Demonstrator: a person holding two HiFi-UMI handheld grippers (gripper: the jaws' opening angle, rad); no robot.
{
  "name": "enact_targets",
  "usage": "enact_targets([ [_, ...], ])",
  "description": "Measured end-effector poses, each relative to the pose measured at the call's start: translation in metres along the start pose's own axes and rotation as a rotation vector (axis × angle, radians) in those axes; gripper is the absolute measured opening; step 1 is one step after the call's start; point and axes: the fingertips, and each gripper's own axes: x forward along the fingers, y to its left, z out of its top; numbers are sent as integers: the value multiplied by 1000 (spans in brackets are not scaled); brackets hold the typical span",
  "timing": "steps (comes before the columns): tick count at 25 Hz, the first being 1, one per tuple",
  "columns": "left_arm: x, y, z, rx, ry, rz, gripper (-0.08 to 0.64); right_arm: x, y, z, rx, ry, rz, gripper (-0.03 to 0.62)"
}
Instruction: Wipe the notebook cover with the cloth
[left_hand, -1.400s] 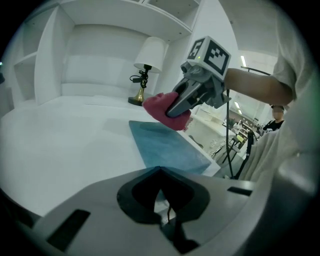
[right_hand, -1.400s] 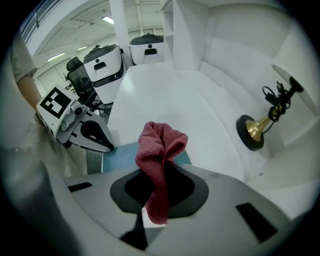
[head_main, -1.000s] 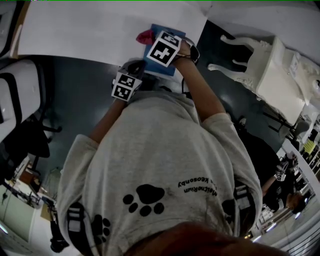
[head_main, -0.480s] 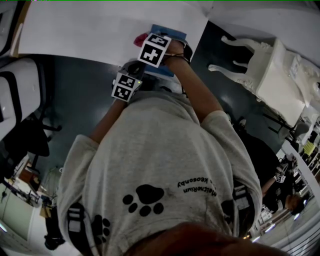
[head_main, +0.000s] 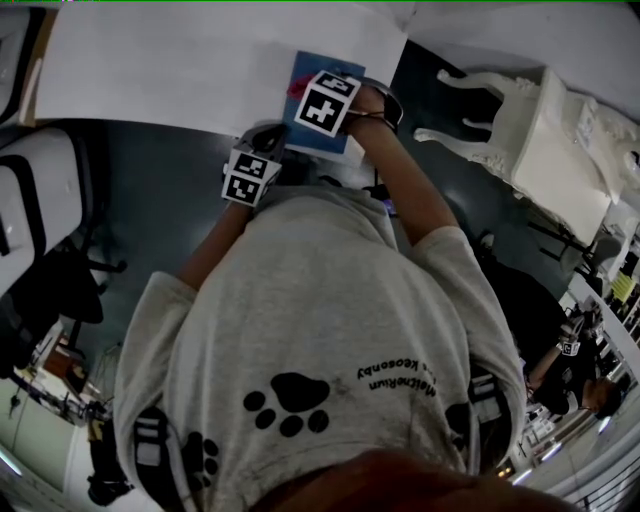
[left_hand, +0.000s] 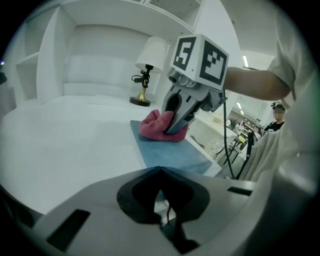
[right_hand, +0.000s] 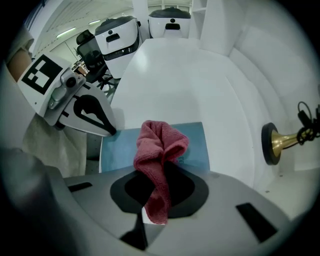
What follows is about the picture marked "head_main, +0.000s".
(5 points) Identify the ornate white carved table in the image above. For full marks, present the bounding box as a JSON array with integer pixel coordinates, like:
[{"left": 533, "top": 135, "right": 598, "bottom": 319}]
[{"left": 413, "top": 67, "right": 640, "bottom": 247}]

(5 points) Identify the white black office chair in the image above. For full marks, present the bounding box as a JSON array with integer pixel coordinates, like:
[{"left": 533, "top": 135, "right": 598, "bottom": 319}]
[
  {"left": 0, "top": 126, "right": 127, "bottom": 327},
  {"left": 0, "top": 9, "right": 32, "bottom": 126}
]

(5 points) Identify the black smartwatch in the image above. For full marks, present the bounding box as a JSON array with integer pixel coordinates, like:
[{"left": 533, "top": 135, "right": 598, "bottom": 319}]
[{"left": 357, "top": 77, "right": 405, "bottom": 135}]

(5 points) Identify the brown wooden cabinet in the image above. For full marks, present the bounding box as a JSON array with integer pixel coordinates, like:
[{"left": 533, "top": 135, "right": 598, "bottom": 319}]
[{"left": 18, "top": 9, "right": 56, "bottom": 126}]

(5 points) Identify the blue book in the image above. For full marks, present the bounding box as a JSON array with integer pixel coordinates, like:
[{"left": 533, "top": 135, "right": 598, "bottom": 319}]
[{"left": 280, "top": 49, "right": 366, "bottom": 155}]

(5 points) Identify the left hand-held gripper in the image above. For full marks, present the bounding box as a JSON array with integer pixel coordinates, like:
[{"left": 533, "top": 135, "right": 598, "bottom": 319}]
[{"left": 221, "top": 124, "right": 289, "bottom": 207}]

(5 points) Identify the pink cloth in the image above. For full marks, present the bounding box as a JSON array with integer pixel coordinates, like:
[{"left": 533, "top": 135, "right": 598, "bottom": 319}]
[{"left": 285, "top": 74, "right": 314, "bottom": 97}]

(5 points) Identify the white desk with drawers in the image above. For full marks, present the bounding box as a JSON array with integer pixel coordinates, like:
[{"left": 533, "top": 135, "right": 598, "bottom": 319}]
[{"left": 33, "top": 2, "right": 411, "bottom": 170}]

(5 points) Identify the person's grey paw-print sweatshirt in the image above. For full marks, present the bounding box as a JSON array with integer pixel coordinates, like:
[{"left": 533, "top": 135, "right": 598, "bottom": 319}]
[{"left": 112, "top": 187, "right": 526, "bottom": 512}]

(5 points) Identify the person's right forearm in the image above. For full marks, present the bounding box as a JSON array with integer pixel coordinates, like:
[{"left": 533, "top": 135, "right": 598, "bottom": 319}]
[{"left": 344, "top": 84, "right": 464, "bottom": 250}]

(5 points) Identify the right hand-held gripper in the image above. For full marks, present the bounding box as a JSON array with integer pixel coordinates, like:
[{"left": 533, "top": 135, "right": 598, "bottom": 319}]
[{"left": 293, "top": 69, "right": 362, "bottom": 139}]

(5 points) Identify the person's left forearm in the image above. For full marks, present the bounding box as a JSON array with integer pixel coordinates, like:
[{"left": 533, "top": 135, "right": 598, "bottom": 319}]
[{"left": 174, "top": 201, "right": 256, "bottom": 292}]

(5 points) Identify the black white shoulder strap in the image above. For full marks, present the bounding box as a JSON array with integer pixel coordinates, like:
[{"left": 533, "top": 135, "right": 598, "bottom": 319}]
[
  {"left": 133, "top": 406, "right": 177, "bottom": 501},
  {"left": 469, "top": 371, "right": 505, "bottom": 427}
]

